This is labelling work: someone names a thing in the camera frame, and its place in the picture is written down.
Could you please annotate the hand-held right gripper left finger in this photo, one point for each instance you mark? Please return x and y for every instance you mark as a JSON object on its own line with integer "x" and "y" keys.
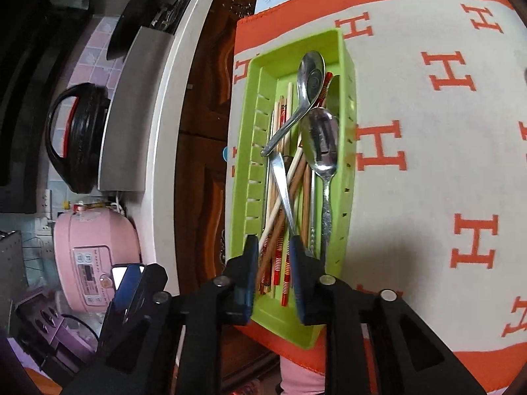
{"x": 249, "y": 279}

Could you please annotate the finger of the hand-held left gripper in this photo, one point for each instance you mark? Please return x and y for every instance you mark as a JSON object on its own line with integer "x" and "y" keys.
{"x": 131, "y": 292}

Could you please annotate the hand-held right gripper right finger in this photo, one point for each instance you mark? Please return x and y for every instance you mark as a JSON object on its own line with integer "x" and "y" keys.
{"x": 300, "y": 279}

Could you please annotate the green plastic utensil tray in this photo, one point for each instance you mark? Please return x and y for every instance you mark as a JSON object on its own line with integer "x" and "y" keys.
{"x": 280, "y": 325}

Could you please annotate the brown wooden chopstick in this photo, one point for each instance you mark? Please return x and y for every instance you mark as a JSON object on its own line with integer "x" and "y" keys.
{"x": 298, "y": 181}
{"x": 305, "y": 205}

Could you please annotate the large metal spoon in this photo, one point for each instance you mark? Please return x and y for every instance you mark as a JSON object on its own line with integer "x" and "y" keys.
{"x": 325, "y": 144}

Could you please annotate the round metal soup spoon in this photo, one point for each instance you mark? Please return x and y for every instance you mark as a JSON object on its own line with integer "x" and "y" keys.
{"x": 311, "y": 74}

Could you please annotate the pink rice cooker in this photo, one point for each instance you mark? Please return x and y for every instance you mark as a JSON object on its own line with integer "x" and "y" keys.
{"x": 94, "y": 251}

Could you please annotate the purple power strip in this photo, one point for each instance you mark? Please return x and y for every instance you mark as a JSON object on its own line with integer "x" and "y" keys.
{"x": 45, "y": 317}

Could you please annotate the pink clothing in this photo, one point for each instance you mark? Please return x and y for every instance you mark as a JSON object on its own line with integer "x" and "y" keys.
{"x": 300, "y": 374}

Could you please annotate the metal grater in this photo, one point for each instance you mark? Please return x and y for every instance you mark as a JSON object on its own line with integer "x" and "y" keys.
{"x": 10, "y": 263}

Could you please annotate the blue round knob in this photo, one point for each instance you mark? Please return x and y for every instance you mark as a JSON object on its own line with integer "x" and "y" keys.
{"x": 224, "y": 154}

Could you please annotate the orange beige printed blanket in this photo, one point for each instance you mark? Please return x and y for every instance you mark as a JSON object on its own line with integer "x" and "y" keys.
{"x": 411, "y": 214}

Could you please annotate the white kitchen counter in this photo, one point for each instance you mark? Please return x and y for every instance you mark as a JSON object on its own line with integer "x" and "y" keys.
{"x": 164, "y": 152}

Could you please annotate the black pot lid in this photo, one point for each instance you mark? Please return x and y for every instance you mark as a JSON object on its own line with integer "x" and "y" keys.
{"x": 78, "y": 140}

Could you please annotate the black wok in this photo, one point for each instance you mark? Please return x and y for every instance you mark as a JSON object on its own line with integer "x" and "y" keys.
{"x": 131, "y": 20}

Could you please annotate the wall outlet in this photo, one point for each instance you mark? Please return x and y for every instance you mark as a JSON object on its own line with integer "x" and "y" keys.
{"x": 45, "y": 201}

